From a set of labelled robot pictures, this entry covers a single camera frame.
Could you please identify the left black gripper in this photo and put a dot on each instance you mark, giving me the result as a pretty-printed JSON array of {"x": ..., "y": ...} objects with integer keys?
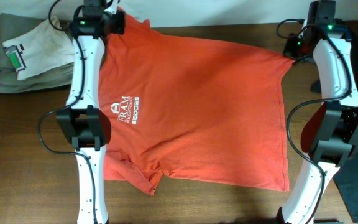
[{"x": 117, "y": 25}]

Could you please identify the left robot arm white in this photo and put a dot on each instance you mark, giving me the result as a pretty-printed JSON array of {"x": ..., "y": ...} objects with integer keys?
[{"x": 86, "y": 128}]

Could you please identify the white folded t-shirt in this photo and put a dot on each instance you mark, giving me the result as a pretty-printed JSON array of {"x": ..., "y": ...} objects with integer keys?
[{"x": 43, "y": 48}]

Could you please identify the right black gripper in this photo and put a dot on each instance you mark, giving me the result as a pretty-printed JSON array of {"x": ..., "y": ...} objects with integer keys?
[{"x": 288, "y": 50}]

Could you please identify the orange t-shirt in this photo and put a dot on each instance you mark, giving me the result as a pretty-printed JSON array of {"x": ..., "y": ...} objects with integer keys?
[{"x": 195, "y": 109}]

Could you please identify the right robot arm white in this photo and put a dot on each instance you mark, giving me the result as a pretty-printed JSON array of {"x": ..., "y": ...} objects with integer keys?
[{"x": 330, "y": 137}]

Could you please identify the olive folded garment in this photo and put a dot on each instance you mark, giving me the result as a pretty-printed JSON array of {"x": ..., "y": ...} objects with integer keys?
[{"x": 12, "y": 26}]

